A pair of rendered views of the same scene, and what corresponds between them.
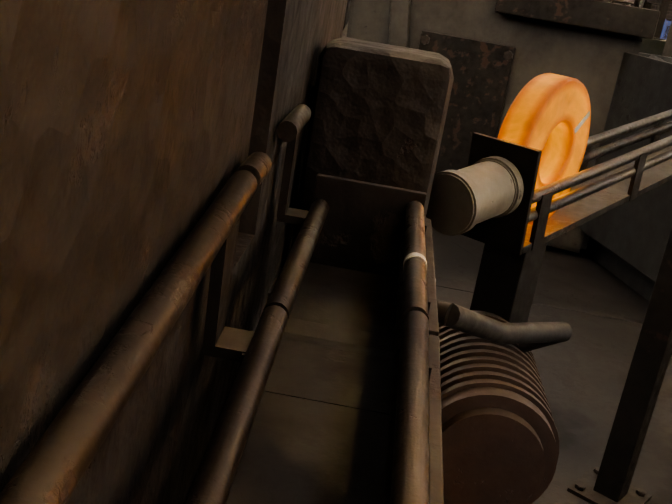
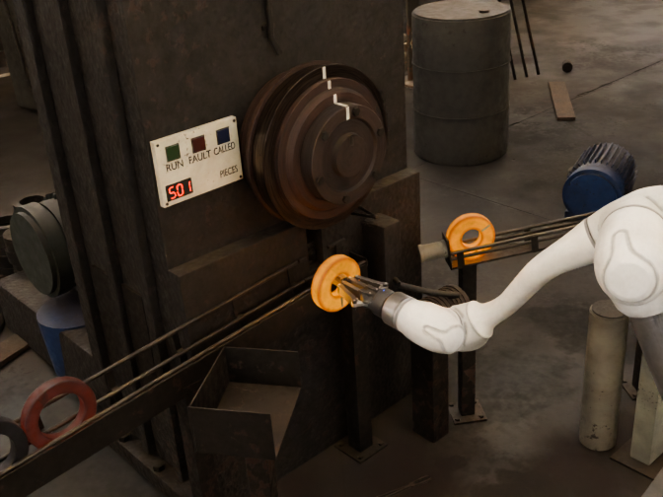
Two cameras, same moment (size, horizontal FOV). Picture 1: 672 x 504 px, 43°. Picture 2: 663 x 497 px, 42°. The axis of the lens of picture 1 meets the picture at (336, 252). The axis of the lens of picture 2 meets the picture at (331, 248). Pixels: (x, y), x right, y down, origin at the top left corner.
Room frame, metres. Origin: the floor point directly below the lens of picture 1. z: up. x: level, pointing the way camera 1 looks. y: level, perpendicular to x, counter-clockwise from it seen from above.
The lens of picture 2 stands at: (-1.14, -1.71, 1.95)
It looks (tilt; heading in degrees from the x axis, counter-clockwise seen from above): 27 degrees down; 47
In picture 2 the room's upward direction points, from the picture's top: 4 degrees counter-clockwise
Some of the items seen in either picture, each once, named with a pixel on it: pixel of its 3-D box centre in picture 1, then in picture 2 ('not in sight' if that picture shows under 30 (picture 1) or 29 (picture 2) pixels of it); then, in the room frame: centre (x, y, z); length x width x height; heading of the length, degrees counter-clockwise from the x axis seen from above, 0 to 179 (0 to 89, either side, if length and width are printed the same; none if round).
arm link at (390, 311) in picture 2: not in sight; (399, 311); (0.24, -0.46, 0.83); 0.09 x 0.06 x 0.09; 178
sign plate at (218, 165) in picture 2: not in sight; (198, 161); (0.09, 0.10, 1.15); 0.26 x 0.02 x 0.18; 178
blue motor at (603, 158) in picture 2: not in sight; (602, 179); (2.69, 0.32, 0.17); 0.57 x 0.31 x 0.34; 18
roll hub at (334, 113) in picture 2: not in sight; (345, 154); (0.42, -0.11, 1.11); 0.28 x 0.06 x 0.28; 178
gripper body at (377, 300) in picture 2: not in sight; (378, 300); (0.24, -0.39, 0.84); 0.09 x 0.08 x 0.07; 88
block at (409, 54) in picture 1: (359, 197); (382, 252); (0.66, -0.01, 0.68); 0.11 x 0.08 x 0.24; 88
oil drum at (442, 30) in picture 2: not in sight; (461, 81); (2.98, 1.46, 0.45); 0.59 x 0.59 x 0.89
